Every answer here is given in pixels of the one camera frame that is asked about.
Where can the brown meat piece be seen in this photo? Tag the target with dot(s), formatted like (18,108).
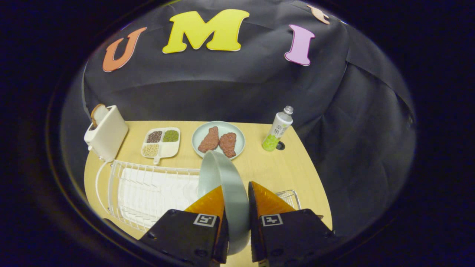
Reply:
(228,144)
(209,141)

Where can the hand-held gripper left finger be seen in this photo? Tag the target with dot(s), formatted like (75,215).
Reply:
(222,246)

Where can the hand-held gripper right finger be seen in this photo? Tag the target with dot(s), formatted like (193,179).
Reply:
(256,241)

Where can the white toaster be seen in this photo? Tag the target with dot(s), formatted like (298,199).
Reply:
(109,133)

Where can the bread slice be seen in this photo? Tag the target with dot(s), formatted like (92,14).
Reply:
(97,113)

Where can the white divided tray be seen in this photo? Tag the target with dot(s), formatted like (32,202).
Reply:
(169,148)

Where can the pile of green beans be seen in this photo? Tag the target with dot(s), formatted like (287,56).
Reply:
(170,135)

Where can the pale green round dish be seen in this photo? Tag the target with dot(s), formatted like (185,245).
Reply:
(226,127)

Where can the black table grommet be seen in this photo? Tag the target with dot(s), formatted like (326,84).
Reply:
(280,145)

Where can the pile of dark beans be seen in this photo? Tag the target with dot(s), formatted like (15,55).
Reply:
(154,136)

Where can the green tea bottle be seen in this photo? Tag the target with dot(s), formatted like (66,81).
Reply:
(277,129)

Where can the white drip tray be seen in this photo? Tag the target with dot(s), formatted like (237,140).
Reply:
(148,193)

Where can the pale green plate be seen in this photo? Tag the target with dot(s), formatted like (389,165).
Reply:
(233,193)

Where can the pile of pale beans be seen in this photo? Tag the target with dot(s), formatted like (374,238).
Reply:
(150,150)

